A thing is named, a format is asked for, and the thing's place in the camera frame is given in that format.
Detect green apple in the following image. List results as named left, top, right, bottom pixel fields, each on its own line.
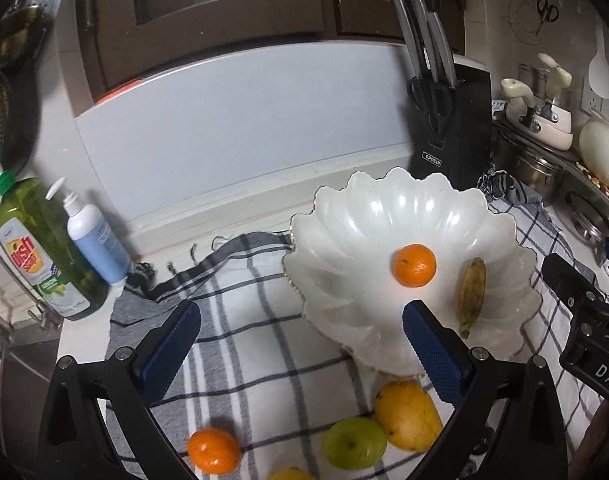
left=323, top=417, right=388, bottom=471

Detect brown framed window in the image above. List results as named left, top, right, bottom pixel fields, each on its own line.
left=74, top=0, right=466, bottom=107

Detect steel handled knife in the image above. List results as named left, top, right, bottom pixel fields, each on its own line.
left=413, top=0, right=447, bottom=84
left=427, top=11, right=458, bottom=89
left=393, top=0, right=437, bottom=82

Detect black knife block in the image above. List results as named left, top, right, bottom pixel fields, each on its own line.
left=408, top=62, right=494, bottom=192

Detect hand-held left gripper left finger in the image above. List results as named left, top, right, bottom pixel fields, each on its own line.
left=37, top=300, right=202, bottom=480

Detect white blue pump bottle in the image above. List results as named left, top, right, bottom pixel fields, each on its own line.
left=47, top=177, right=132, bottom=287

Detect green dish soap bottle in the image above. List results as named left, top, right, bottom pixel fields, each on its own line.
left=0, top=170, right=110, bottom=321

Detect cream kettle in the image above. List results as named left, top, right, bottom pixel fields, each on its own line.
left=578, top=107, right=609, bottom=191

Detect black hanging scissors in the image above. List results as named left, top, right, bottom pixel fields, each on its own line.
left=534, top=0, right=560, bottom=37

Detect brass pot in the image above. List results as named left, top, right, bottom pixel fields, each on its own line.
left=0, top=5, right=55, bottom=72

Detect yellow spotted banana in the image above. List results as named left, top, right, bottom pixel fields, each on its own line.
left=458, top=257, right=487, bottom=339

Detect stainless steel pot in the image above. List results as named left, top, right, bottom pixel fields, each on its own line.
left=494, top=130, right=565, bottom=204

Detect steel counter rack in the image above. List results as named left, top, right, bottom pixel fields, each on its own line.
left=491, top=115, right=609, bottom=243

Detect white scalloped bowl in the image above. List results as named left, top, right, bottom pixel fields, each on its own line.
left=283, top=166, right=542, bottom=378

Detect round wire trivet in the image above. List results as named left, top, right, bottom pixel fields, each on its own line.
left=508, top=0, right=560, bottom=47

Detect steel pot lid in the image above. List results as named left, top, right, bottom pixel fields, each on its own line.
left=564, top=192, right=609, bottom=244

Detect wooden bead trivet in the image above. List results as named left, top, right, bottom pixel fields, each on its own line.
left=577, top=160, right=609, bottom=206

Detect black kitchen scissors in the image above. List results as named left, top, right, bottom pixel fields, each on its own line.
left=407, top=77, right=453, bottom=136

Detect yellow lemon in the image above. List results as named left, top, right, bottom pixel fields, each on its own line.
left=269, top=466, right=317, bottom=480

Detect yellow mango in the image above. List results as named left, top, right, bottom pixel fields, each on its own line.
left=374, top=380, right=444, bottom=453

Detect orange tangerine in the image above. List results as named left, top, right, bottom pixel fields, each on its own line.
left=187, top=427, right=242, bottom=475
left=391, top=243, right=437, bottom=288

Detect white checked cloth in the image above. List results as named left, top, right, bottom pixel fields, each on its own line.
left=107, top=170, right=609, bottom=480

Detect cream saucepan stack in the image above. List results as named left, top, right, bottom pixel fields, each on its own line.
left=501, top=52, right=575, bottom=152

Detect white rice paddle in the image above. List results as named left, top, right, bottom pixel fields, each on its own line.
left=587, top=15, right=609, bottom=100

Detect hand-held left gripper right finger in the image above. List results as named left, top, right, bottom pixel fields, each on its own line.
left=402, top=299, right=569, bottom=480

